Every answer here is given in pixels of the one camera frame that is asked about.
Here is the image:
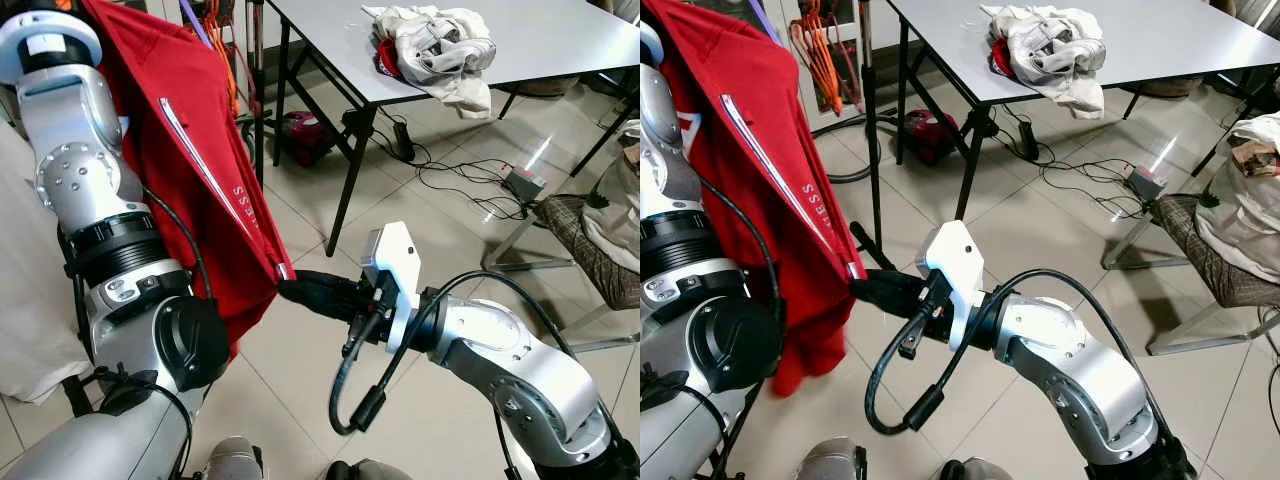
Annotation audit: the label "brown plaid chair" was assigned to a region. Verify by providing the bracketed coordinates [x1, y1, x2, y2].
[1100, 193, 1280, 358]
[485, 193, 641, 353]

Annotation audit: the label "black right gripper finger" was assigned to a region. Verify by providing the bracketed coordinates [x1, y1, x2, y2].
[277, 272, 346, 298]
[280, 294, 346, 321]
[849, 270, 911, 297]
[853, 293, 911, 321]

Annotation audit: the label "white laundry bag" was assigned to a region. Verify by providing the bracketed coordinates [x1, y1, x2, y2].
[1193, 113, 1280, 288]
[578, 120, 641, 276]

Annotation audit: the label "black floor cable tangle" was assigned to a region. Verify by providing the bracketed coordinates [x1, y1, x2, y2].
[1040, 150, 1151, 223]
[400, 135, 536, 223]

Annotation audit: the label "small red garment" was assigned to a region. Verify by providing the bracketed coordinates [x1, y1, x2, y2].
[990, 35, 1021, 81]
[375, 38, 406, 81]

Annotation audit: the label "grey power strip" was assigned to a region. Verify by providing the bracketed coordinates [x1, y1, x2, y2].
[1124, 164, 1171, 207]
[500, 165, 549, 208]

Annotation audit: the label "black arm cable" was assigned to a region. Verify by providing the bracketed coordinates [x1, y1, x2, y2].
[865, 268, 1173, 437]
[328, 270, 626, 480]
[140, 185, 216, 301]
[700, 178, 786, 321]

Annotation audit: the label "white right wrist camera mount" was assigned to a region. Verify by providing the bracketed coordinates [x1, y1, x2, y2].
[360, 221, 424, 351]
[917, 219, 988, 349]

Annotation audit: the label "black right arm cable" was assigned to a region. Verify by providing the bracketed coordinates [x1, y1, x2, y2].
[865, 268, 1173, 437]
[328, 270, 626, 480]

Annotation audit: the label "patterned brown garment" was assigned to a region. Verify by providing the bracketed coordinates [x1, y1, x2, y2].
[1228, 135, 1280, 179]

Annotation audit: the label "red polo shirt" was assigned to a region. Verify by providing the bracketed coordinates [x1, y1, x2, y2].
[80, 0, 298, 358]
[645, 0, 871, 399]

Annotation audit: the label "grey robot foot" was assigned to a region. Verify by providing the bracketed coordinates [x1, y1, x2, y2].
[323, 458, 413, 480]
[795, 436, 869, 480]
[203, 436, 266, 480]
[935, 458, 1013, 480]

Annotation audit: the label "white table black legs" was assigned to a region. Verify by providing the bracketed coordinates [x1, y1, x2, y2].
[262, 0, 641, 258]
[885, 0, 1280, 223]

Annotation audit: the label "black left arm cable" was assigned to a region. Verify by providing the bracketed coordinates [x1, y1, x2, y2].
[700, 178, 786, 321]
[140, 185, 216, 301]

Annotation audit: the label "grey right robot foot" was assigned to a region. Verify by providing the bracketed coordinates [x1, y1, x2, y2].
[323, 458, 413, 480]
[935, 458, 1013, 480]

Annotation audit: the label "grey left robot foot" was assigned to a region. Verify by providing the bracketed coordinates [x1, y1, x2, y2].
[795, 436, 869, 480]
[203, 436, 266, 480]

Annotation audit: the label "magenta vacuum cleaner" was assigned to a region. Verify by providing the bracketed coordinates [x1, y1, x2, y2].
[278, 110, 338, 168]
[903, 108, 963, 167]

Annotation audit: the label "orange hanger bundle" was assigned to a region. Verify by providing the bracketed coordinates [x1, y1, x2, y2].
[198, 0, 248, 119]
[788, 0, 863, 118]

